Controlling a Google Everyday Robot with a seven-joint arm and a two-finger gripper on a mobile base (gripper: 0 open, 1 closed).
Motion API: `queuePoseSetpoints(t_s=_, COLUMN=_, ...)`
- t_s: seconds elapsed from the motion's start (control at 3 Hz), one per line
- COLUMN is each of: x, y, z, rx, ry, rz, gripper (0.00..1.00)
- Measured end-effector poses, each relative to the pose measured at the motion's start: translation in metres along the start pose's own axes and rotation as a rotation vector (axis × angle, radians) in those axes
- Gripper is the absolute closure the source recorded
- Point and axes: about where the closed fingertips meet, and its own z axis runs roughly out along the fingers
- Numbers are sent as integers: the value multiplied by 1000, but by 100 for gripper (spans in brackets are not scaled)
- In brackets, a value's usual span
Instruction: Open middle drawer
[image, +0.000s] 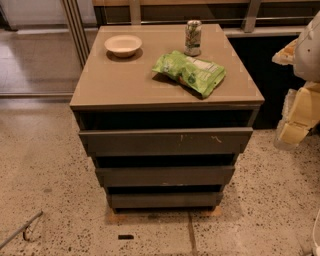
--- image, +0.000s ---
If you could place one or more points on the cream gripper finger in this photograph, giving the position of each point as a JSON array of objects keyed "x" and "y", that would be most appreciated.
[
  {"x": 286, "y": 55},
  {"x": 291, "y": 134}
]

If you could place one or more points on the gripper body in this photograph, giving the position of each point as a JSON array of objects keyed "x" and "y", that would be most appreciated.
[{"x": 308, "y": 53}]

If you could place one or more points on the grey drawer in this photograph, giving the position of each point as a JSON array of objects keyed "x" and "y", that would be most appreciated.
[
  {"x": 164, "y": 176},
  {"x": 198, "y": 199},
  {"x": 163, "y": 142}
]

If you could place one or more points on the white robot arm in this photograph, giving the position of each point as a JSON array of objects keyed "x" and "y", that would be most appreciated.
[{"x": 306, "y": 66}]

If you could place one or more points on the grey drawer cabinet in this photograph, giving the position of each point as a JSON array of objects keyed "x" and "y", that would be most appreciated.
[{"x": 116, "y": 93}]

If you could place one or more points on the green chip bag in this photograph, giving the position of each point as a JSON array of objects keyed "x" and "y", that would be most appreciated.
[{"x": 200, "y": 75}]

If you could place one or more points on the green white soda can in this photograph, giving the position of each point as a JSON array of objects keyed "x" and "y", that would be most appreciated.
[{"x": 193, "y": 37}]

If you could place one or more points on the white paper bowl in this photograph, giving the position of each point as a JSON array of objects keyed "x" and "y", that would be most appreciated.
[{"x": 123, "y": 46}]

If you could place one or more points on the small black floor object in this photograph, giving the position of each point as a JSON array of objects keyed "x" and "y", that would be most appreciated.
[{"x": 125, "y": 237}]

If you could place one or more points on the grey metal rod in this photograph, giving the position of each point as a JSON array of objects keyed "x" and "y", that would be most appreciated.
[{"x": 21, "y": 229}]

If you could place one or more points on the metal railing frame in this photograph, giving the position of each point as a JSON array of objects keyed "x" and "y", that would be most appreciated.
[{"x": 256, "y": 28}]

